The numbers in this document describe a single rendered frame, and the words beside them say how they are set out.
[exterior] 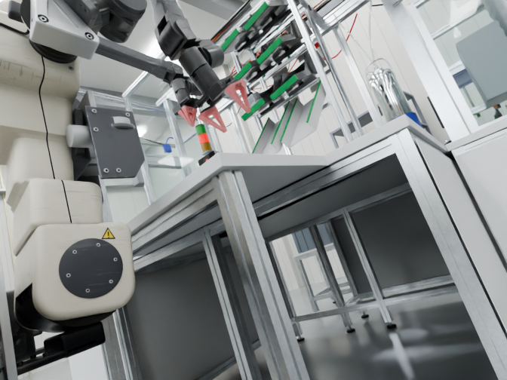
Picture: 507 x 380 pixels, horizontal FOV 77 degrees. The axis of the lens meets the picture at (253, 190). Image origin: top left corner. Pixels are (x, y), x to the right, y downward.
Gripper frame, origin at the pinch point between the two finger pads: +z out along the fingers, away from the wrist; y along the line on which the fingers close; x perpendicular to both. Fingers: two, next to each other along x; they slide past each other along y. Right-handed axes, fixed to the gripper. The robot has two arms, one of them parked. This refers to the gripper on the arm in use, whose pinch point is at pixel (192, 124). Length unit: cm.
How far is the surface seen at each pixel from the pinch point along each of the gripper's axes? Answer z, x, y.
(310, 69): -0.8, -21.4, -45.1
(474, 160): 51, -65, -77
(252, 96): -0.2, -10.6, -24.1
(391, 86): -3, -94, -59
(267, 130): 9.5, -23.4, -18.0
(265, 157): 38, 32, -45
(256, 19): -26.8, -12.5, -36.5
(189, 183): 38, 43, -32
